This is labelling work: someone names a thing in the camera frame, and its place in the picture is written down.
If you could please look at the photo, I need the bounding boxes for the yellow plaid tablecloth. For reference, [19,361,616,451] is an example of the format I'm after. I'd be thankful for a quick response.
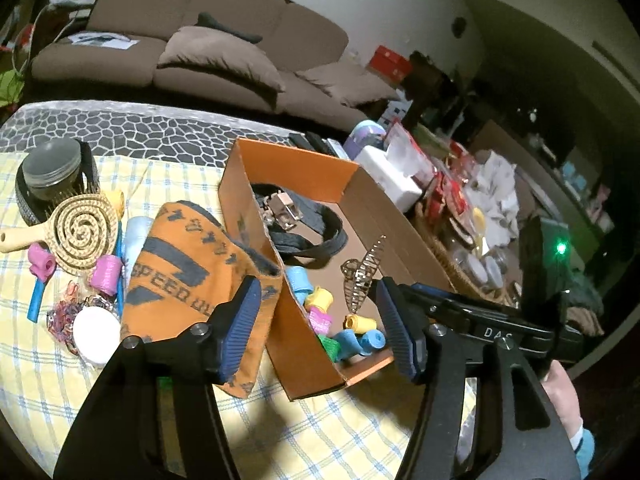
[0,152,477,480]

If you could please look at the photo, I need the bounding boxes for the flat brown cushion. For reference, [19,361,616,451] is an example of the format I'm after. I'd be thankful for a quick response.
[294,56,402,109]

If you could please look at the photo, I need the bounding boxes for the black object on sofa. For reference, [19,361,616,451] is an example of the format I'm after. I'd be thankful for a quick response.
[196,10,264,44]

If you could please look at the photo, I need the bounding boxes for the papers on sofa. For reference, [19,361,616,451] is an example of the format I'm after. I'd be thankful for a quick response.
[64,31,139,52]

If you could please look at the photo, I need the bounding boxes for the white round jar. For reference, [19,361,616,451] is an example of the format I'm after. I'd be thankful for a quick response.
[72,305,123,367]

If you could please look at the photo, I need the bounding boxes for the bag of colourful hair elastics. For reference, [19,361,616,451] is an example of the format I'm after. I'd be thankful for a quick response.
[46,281,122,357]

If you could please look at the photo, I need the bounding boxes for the orange cardboard box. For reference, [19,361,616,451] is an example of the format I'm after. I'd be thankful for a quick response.
[217,136,454,402]

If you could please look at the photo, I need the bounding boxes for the yellow hair roller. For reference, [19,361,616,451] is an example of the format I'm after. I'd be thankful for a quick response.
[343,313,377,334]
[105,188,127,218]
[304,286,334,314]

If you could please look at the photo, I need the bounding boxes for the purple bottle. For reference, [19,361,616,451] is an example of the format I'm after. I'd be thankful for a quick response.
[349,120,388,154]

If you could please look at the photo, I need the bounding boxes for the wicker basket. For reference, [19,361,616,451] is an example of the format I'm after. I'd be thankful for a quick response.
[414,199,527,307]

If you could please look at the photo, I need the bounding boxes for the wooden spiral hair brush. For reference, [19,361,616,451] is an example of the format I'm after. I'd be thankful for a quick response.
[0,191,124,277]

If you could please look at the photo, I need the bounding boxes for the short blue foam tube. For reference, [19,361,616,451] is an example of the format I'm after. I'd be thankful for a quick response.
[25,276,47,324]

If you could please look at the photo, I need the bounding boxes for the red boxes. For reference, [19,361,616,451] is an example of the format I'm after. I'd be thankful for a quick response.
[369,44,414,82]

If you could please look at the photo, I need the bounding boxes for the white tissue box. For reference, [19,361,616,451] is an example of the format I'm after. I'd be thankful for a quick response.
[356,144,424,212]

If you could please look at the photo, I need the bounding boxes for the orange printed towel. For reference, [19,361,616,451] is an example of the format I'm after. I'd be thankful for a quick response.
[120,200,284,401]

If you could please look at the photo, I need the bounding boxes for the pink hair roller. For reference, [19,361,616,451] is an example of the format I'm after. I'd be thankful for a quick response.
[91,254,124,297]
[307,309,334,334]
[28,241,57,277]

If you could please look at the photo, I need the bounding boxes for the grey mosaic desktop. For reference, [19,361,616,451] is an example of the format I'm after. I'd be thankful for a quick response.
[0,99,302,172]

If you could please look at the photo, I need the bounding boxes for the green bag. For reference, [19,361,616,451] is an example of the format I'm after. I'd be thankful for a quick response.
[0,66,27,107]

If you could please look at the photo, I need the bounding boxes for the white tube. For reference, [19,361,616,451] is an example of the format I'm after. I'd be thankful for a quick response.
[121,215,154,282]

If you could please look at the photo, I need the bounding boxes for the patterned headband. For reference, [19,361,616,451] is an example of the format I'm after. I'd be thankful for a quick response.
[14,139,102,227]

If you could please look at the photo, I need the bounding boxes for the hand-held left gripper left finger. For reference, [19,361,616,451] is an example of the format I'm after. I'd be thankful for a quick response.
[52,275,264,480]

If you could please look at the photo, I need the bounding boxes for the black remote controls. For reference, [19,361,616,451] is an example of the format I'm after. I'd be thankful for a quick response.
[289,131,347,157]

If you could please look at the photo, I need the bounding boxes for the green hair roller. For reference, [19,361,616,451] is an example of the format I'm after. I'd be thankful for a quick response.
[319,334,342,362]

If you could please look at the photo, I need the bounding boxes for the person's right hand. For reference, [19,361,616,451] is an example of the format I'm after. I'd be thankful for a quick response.
[541,359,584,432]

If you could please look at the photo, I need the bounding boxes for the large blue hair roller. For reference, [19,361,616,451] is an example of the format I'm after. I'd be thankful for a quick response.
[284,265,314,307]

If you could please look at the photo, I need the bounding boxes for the brown sofa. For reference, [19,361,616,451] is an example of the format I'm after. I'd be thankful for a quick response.
[26,0,402,132]

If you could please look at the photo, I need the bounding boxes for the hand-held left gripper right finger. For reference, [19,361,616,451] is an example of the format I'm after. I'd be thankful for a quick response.
[375,277,582,480]

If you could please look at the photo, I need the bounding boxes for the dark jar with grey lid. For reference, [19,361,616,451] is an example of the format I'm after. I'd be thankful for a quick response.
[21,139,84,202]

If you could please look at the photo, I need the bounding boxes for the dark grey fabric band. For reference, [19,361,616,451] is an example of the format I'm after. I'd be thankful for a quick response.
[246,179,352,262]

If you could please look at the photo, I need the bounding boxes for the metal spiral hair clip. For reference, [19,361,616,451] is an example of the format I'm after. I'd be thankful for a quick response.
[341,234,389,314]

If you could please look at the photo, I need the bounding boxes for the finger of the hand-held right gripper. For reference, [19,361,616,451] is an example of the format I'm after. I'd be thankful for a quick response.
[397,282,457,322]

